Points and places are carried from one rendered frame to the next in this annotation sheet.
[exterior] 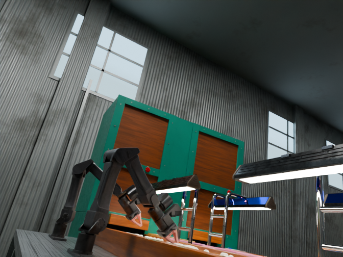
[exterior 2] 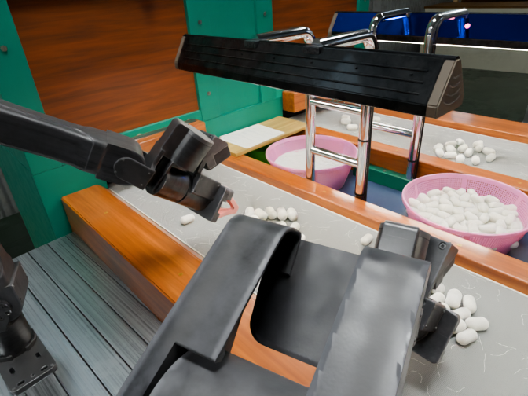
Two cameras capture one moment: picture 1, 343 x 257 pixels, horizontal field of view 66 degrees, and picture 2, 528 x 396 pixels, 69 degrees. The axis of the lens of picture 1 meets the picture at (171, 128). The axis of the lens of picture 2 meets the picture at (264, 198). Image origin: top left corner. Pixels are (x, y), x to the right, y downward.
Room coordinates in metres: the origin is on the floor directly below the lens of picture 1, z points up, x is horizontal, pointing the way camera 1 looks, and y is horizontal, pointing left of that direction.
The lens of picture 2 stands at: (0.99, 0.22, 1.21)
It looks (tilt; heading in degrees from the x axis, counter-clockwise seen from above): 29 degrees down; 342
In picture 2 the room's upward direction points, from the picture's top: 4 degrees counter-clockwise
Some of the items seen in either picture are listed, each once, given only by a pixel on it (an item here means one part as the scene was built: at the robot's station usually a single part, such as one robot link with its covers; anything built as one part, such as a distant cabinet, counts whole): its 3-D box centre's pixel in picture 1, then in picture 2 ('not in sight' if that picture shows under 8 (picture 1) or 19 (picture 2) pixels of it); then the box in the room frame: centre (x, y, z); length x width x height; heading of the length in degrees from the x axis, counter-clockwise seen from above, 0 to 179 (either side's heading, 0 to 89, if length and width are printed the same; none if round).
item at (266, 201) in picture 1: (237, 203); (429, 27); (1.90, -0.56, 1.08); 0.62 x 0.08 x 0.07; 24
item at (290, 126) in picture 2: (171, 237); (260, 134); (2.14, -0.15, 0.77); 0.33 x 0.15 x 0.01; 114
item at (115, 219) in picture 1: (128, 222); (156, 145); (2.05, 0.18, 0.83); 0.30 x 0.06 x 0.07; 114
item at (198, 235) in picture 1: (205, 236); (315, 93); (2.33, -0.44, 0.83); 0.30 x 0.06 x 0.07; 114
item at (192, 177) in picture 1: (168, 185); (282, 63); (1.68, -0.05, 1.08); 0.62 x 0.08 x 0.07; 24
